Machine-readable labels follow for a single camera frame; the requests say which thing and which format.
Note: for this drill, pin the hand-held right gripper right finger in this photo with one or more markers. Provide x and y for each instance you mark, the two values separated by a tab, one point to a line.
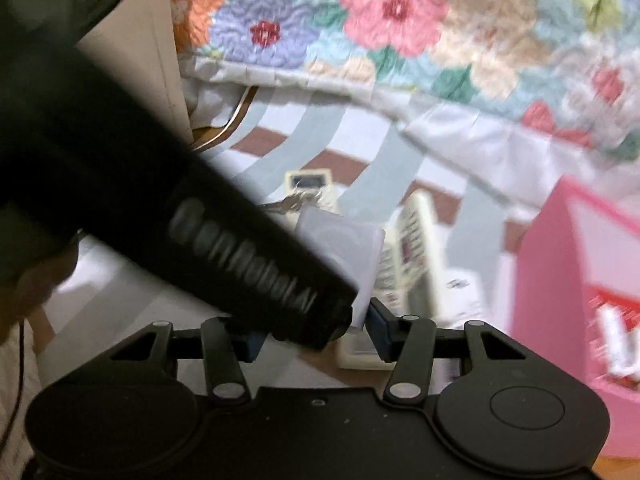
381	330

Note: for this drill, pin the pale yellow remote control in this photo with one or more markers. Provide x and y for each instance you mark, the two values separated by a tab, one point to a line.
310	181

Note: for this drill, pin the small white remote control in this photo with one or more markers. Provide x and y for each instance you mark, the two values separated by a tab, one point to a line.
462	290

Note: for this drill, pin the white power adapter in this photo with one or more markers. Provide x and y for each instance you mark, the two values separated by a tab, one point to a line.
340	245

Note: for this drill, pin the floral quilt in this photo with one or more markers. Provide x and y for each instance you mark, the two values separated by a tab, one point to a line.
400	10

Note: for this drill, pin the pink cardboard box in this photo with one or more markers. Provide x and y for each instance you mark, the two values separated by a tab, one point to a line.
550	280

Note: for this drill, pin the cream remote with purple panel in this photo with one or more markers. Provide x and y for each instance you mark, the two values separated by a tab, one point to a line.
400	270

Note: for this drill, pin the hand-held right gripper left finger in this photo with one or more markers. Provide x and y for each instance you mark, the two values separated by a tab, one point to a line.
250	349

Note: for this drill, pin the long white remote control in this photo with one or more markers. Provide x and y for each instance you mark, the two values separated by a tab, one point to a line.
425	225

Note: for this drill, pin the striped floor mat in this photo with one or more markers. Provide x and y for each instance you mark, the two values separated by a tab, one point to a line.
320	125

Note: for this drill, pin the person's left hand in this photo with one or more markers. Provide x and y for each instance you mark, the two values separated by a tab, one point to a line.
40	290

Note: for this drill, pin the bunch of metal keys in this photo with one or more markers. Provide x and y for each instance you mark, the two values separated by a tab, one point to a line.
290	205

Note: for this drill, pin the white bed skirt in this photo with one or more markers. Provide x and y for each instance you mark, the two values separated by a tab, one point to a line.
450	125

